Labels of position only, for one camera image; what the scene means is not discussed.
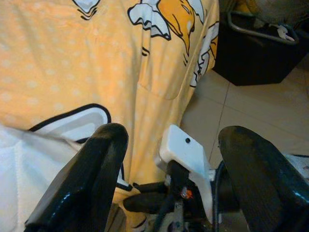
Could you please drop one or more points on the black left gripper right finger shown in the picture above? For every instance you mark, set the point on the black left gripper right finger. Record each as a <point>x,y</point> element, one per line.
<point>263,176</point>

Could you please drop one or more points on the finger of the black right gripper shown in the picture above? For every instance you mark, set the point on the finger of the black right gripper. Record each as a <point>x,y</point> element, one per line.
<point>149,187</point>
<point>144,201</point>

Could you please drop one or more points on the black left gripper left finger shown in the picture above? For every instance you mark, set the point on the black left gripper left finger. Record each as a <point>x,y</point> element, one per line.
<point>82,183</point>

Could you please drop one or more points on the yellow cartoon egg blanket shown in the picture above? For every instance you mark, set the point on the yellow cartoon egg blanket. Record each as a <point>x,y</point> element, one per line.
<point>84,60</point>

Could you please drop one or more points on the white quilted mattress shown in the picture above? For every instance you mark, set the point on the white quilted mattress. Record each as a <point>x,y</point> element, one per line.
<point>24,174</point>

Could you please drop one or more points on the black bin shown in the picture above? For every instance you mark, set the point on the black bin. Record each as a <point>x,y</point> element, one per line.
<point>253,55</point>

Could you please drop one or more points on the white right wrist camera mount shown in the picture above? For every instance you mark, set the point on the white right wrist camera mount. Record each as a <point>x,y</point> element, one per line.
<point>186,159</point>

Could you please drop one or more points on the grey metal tube frame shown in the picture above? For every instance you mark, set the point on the grey metal tube frame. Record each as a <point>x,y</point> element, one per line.
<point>263,33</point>

